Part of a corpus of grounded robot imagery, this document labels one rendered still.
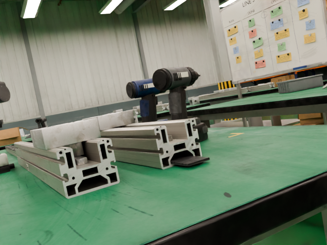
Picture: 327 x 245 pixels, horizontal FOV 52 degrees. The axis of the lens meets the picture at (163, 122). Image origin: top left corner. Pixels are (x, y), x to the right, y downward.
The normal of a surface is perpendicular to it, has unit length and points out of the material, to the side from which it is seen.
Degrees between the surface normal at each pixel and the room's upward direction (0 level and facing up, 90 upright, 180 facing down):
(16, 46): 90
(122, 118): 90
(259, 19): 90
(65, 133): 90
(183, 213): 0
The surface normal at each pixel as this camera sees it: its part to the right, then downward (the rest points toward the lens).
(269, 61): -0.87, 0.20
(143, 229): -0.19, -0.98
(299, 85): 0.12, 0.04
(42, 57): 0.45, -0.03
